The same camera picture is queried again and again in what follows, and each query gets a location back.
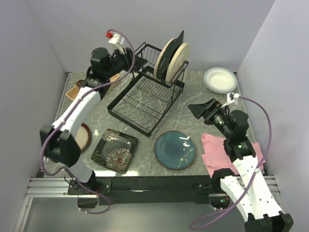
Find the cream round plate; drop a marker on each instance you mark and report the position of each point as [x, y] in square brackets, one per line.
[219, 75]

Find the pink cloth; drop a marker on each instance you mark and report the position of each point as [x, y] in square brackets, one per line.
[214, 156]

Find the black wire dish rack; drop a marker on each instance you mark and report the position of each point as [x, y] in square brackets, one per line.
[145, 100]

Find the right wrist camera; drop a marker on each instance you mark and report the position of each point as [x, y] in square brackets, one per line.
[232, 98]

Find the beige front plate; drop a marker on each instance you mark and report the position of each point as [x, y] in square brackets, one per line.
[179, 58]

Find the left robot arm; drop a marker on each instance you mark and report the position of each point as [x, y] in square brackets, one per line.
[58, 139]

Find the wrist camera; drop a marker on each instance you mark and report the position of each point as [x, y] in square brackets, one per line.
[232, 98]
[116, 41]

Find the teal brown rimmed plate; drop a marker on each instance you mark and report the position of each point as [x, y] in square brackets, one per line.
[175, 150]

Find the white fluted plate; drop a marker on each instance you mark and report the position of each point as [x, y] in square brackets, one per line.
[221, 88]

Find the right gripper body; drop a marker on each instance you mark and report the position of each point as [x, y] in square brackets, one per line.
[217, 116]

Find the round red rimmed plate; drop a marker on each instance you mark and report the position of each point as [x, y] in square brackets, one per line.
[83, 137]

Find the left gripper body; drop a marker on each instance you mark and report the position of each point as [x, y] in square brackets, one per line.
[122, 61]

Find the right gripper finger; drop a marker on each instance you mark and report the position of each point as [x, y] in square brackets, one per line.
[204, 114]
[198, 108]

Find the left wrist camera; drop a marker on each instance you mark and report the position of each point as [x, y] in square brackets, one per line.
[116, 41]

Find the wooden compartment tray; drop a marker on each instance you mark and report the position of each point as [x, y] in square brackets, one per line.
[73, 92]

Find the black base bar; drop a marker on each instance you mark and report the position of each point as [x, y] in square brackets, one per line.
[147, 189]

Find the black square floral plate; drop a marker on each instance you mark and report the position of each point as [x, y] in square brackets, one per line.
[115, 151]

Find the brown beaded bundle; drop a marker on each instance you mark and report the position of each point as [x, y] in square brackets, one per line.
[79, 83]

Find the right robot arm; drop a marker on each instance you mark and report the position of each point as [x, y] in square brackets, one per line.
[253, 199]

